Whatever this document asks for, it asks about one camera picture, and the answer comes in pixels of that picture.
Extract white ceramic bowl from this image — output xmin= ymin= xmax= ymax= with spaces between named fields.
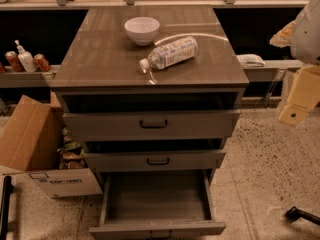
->
xmin=124 ymin=17 xmax=160 ymax=46

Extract red soda can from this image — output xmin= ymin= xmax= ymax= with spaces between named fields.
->
xmin=5 ymin=51 xmax=24 ymax=72
xmin=34 ymin=54 xmax=51 ymax=72

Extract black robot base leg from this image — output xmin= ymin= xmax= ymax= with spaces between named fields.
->
xmin=285 ymin=206 xmax=320 ymax=226

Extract snack bags in box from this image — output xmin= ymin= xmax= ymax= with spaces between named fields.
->
xmin=58 ymin=127 xmax=86 ymax=169

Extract clear plastic water bottle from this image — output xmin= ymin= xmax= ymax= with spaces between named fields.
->
xmin=139 ymin=36 xmax=198 ymax=73

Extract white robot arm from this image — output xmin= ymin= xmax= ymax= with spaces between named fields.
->
xmin=270 ymin=0 xmax=320 ymax=126

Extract brown cardboard box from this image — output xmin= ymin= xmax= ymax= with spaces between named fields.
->
xmin=0 ymin=95 xmax=102 ymax=198

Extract grey drawer cabinet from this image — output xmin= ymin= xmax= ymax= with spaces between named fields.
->
xmin=50 ymin=5 xmax=250 ymax=185

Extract black pole left edge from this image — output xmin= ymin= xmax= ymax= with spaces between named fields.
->
xmin=0 ymin=176 xmax=13 ymax=240

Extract red soda can right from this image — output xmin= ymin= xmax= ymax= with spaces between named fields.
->
xmin=34 ymin=54 xmax=51 ymax=72

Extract white folded cloth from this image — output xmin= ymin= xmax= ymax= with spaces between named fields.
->
xmin=237 ymin=54 xmax=265 ymax=67

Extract red soda can left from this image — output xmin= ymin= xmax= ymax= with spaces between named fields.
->
xmin=5 ymin=51 xmax=24 ymax=72

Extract white soap dispenser bottle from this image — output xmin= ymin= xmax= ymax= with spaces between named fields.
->
xmin=15 ymin=40 xmax=37 ymax=72

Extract grey drawer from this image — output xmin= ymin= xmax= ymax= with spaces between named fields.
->
xmin=89 ymin=170 xmax=226 ymax=240
xmin=85 ymin=150 xmax=225 ymax=172
xmin=63 ymin=109 xmax=240 ymax=141

